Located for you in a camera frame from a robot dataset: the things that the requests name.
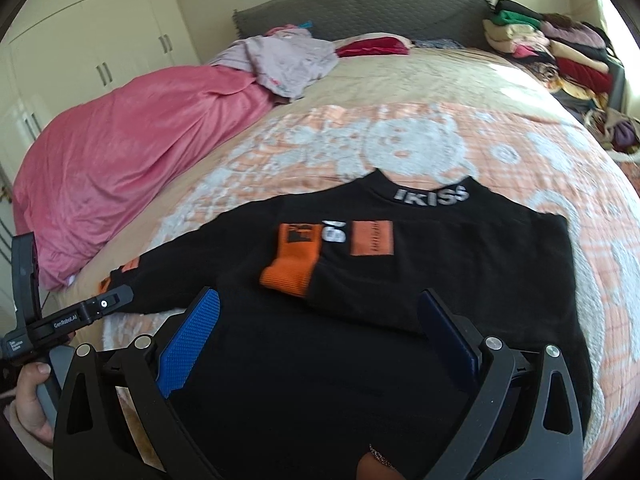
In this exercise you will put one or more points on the pink quilt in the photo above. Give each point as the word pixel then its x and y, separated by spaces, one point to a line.
pixel 96 166

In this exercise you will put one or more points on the lilac crumpled garment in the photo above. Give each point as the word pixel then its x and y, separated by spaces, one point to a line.
pixel 285 63

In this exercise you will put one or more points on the red pillow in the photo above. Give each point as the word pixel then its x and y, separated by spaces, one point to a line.
pixel 373 46

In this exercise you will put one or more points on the bag of purple clothes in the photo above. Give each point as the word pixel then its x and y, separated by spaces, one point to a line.
pixel 617 133

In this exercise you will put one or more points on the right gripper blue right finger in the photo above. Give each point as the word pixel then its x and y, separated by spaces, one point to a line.
pixel 454 337

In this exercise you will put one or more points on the black sweater with orange patches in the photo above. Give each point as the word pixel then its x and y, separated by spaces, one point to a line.
pixel 318 357

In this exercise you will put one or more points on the white wardrobe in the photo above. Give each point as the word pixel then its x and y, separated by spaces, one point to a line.
pixel 60 53

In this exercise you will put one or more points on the stack of folded clothes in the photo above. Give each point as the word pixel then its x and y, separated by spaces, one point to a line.
pixel 575 61

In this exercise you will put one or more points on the beige bed sheet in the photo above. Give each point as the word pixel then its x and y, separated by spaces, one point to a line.
pixel 465 77

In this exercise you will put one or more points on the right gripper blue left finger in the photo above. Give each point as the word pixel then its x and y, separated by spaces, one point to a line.
pixel 186 343

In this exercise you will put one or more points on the grey quilted headboard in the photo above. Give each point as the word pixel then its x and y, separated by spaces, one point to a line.
pixel 458 20

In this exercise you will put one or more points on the left hand red nails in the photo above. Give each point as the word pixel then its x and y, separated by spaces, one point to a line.
pixel 25 413

